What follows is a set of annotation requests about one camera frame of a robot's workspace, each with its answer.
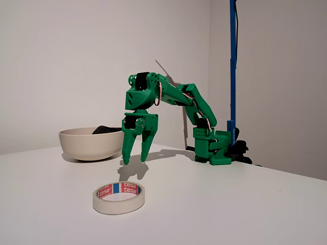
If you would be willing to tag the beige masking tape roll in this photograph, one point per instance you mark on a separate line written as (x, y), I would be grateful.
(117, 206)

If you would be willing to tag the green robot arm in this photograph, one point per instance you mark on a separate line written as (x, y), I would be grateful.
(201, 102)

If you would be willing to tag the dark cloth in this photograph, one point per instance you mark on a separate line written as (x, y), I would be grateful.
(104, 129)

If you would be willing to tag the beige bowl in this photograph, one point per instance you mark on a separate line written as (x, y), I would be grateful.
(89, 145)

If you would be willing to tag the black clamp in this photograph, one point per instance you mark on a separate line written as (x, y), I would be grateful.
(241, 148)
(190, 148)

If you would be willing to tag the blue pole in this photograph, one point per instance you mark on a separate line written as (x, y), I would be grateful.
(232, 76)

